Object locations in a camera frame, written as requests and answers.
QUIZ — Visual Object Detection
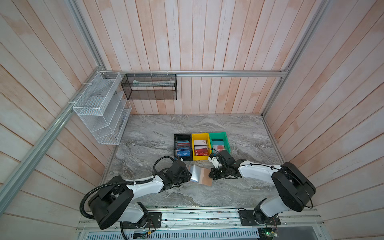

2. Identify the tan leather card holder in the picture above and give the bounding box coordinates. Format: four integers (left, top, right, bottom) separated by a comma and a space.
188, 165, 213, 187

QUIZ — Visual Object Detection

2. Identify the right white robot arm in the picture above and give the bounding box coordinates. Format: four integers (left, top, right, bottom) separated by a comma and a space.
209, 150, 316, 225

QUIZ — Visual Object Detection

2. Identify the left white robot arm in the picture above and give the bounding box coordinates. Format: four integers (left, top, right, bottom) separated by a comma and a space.
80, 160, 192, 230

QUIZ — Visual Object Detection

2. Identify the blue VIP card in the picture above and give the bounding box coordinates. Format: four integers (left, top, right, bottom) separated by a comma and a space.
176, 149, 191, 158

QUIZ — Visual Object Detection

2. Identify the teal card in green bin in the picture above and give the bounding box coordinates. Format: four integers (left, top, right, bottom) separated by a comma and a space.
211, 140, 224, 147

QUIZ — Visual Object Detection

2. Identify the red card in yellow bin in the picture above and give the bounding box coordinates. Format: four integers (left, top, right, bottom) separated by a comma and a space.
194, 148, 209, 156

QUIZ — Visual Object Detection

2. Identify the green plastic bin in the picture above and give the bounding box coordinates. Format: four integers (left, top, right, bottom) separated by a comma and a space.
209, 132, 231, 153

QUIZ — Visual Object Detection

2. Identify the black plastic bin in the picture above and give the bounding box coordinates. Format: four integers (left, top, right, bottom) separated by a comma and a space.
174, 134, 193, 161

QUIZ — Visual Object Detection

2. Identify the yellow plastic bin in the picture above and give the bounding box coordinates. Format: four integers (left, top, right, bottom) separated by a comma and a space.
192, 133, 212, 161

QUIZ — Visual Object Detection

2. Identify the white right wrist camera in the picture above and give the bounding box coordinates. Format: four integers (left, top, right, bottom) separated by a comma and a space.
208, 154, 220, 169

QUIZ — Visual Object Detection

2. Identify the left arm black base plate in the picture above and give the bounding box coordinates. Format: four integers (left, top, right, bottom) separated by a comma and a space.
122, 212, 162, 230

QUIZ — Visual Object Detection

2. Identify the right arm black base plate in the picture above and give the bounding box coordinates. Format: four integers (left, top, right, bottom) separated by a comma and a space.
238, 208, 281, 226

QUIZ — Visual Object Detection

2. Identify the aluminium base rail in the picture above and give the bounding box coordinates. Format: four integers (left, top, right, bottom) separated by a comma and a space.
76, 207, 331, 240

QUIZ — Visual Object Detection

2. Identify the black mesh wall basket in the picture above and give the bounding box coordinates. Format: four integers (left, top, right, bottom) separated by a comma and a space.
121, 73, 178, 101

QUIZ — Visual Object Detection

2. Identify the white wire mesh shelf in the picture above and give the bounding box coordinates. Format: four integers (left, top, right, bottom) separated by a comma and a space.
73, 71, 132, 145

